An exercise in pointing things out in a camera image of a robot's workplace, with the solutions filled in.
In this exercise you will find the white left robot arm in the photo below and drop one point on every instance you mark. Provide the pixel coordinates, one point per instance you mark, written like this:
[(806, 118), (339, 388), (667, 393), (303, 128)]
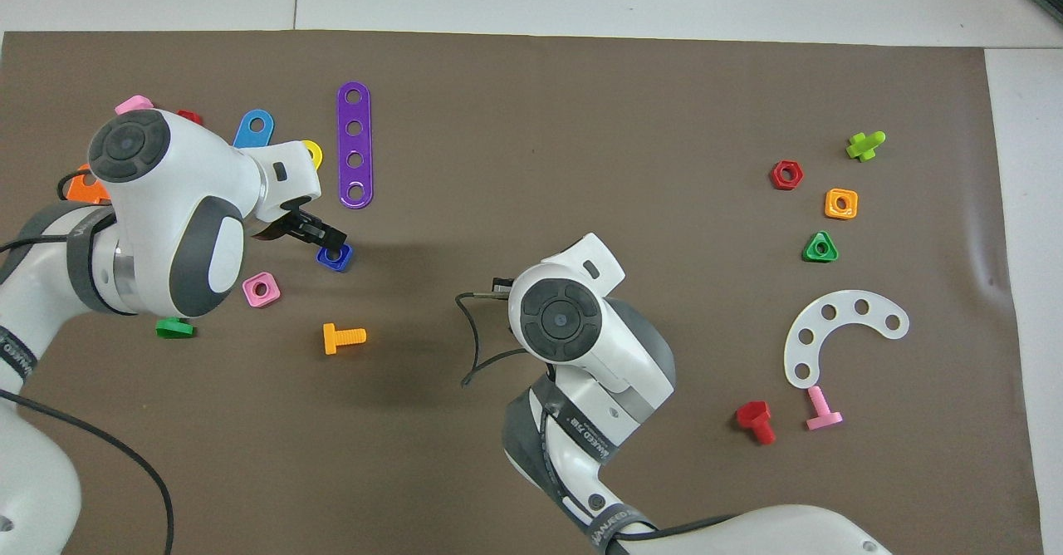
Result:
[(183, 206)]

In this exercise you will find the pink plastic screw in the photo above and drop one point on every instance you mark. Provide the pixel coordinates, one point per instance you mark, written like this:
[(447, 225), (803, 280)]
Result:
[(822, 414), (133, 105)]

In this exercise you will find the orange square nut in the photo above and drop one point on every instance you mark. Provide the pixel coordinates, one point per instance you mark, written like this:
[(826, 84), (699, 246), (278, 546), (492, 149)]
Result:
[(830, 206)]

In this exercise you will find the pink square nut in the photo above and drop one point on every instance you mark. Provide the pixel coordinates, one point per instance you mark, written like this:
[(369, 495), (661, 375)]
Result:
[(252, 296)]

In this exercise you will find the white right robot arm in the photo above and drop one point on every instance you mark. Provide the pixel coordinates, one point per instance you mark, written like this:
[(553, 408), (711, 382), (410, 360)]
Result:
[(598, 356)]

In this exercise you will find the green triangular nut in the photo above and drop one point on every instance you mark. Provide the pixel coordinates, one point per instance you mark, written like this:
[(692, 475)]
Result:
[(812, 252)]

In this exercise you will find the blue two-hole strip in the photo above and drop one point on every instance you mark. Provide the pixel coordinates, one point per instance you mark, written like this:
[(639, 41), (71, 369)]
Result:
[(247, 133)]

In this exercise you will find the orange angled two-hole plate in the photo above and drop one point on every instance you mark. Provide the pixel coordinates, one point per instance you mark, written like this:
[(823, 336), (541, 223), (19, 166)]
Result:
[(83, 188)]

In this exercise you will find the dark green plastic screw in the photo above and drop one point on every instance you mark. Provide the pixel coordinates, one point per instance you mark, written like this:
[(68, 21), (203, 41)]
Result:
[(174, 329)]

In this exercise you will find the red hexagonal nut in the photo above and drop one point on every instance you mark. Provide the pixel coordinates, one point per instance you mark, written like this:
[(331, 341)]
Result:
[(189, 115), (776, 176)]

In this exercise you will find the white curved five-hole strip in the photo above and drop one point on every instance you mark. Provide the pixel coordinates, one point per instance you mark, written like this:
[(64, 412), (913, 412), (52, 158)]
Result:
[(796, 356)]

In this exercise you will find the brown table mat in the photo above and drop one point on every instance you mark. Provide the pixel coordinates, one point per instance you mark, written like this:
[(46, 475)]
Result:
[(531, 164)]

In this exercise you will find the purple four-hole strip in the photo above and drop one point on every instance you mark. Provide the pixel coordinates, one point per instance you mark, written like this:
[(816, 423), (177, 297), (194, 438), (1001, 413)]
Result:
[(355, 144)]

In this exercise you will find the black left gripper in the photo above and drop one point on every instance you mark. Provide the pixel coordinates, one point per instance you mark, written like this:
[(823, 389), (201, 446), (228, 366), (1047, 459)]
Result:
[(286, 221)]

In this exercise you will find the blue square nut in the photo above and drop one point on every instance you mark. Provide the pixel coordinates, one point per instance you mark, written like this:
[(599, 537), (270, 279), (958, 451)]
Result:
[(325, 262)]

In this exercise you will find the yellow three-hole strip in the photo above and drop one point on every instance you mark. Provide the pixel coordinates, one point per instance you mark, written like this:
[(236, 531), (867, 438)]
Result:
[(315, 152)]

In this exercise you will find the orange plastic screw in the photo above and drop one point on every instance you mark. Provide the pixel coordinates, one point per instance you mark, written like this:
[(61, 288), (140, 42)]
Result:
[(335, 339)]

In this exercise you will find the red plastic screw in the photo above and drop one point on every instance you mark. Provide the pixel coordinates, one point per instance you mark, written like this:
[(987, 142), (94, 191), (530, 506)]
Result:
[(754, 416)]

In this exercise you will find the light green cross screw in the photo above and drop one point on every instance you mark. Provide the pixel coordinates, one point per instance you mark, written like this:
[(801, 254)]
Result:
[(860, 148)]

